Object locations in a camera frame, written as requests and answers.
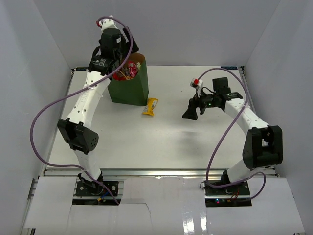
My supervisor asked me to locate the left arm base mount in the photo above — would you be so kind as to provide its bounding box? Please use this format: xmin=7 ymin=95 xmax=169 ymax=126
xmin=73 ymin=173 xmax=116 ymax=206

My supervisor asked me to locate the pink snack packet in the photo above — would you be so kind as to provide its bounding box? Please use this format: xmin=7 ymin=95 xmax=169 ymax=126
xmin=128 ymin=61 xmax=139 ymax=77

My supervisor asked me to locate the aluminium table frame rail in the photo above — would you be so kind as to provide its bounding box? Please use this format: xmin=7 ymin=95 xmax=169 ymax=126
xmin=21 ymin=66 xmax=287 ymax=235

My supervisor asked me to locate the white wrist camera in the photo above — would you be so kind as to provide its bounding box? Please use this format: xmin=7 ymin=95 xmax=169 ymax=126
xmin=96 ymin=15 xmax=117 ymax=32
xmin=190 ymin=78 xmax=203 ymax=97

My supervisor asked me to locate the large red snack bag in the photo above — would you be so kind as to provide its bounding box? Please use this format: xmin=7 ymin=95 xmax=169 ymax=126
xmin=113 ymin=71 xmax=134 ymax=81

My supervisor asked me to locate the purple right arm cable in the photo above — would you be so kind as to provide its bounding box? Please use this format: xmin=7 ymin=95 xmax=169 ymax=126
xmin=200 ymin=68 xmax=267 ymax=202

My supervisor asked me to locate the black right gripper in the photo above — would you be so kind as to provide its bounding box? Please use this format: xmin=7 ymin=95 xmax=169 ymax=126
xmin=182 ymin=89 xmax=219 ymax=120

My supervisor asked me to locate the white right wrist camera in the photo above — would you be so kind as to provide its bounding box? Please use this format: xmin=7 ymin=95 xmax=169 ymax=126
xmin=190 ymin=78 xmax=203 ymax=97

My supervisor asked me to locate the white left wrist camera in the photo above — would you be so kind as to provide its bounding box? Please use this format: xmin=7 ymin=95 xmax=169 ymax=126
xmin=96 ymin=15 xmax=117 ymax=32

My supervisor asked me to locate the yellow snack packet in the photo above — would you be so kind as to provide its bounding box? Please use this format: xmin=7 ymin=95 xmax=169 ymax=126
xmin=142 ymin=98 xmax=158 ymax=116

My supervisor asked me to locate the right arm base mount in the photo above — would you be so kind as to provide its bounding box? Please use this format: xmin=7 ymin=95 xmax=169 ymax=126
xmin=199 ymin=181 xmax=252 ymax=208

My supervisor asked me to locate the green paper bag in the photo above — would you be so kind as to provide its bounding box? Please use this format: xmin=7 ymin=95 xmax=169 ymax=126
xmin=108 ymin=53 xmax=149 ymax=106

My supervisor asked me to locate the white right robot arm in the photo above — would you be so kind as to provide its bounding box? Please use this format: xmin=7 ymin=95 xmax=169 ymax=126
xmin=182 ymin=77 xmax=283 ymax=195

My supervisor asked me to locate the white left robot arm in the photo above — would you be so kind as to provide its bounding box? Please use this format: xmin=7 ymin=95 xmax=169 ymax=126
xmin=57 ymin=27 xmax=138 ymax=195

